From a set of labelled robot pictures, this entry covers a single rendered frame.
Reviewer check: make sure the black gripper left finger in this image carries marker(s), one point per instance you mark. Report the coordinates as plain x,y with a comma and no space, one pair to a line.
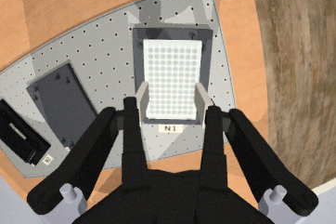
62,196

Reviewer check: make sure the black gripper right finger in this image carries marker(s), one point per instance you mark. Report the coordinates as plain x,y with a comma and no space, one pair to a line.
280,195

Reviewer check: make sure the black well plate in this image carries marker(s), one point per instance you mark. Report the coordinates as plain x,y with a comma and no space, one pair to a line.
16,139

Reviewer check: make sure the white well plate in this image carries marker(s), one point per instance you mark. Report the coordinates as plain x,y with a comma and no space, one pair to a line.
165,101

